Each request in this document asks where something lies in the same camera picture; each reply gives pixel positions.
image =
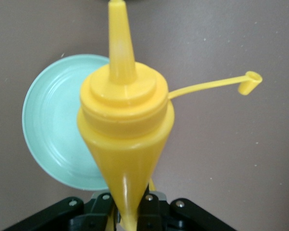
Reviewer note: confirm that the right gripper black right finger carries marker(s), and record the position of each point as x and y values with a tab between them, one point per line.
187	216

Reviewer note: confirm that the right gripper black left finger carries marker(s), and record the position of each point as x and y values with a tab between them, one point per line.
62	214

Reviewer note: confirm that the yellow squeeze bottle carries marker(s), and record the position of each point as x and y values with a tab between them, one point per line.
125	120

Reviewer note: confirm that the mint green plate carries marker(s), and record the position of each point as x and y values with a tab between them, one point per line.
53	125

